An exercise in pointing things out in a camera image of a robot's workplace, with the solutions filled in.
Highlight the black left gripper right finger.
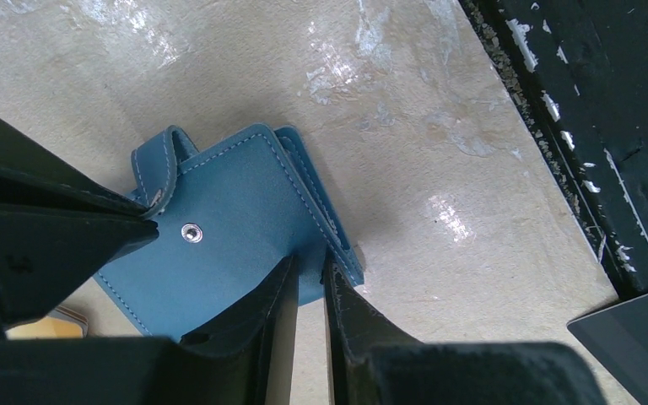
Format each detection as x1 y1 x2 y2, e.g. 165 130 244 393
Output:
322 254 606 404

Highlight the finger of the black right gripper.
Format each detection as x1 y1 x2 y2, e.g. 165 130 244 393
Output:
0 204 158 336
0 118 146 218

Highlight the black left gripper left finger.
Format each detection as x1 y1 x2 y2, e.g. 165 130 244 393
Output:
0 256 299 404

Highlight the orange credit card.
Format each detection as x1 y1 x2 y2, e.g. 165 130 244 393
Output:
6 305 89 339

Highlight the blue leather card holder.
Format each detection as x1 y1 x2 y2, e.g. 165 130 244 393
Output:
94 123 364 339

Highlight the black block on base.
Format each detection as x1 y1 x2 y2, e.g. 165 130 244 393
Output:
567 294 648 404

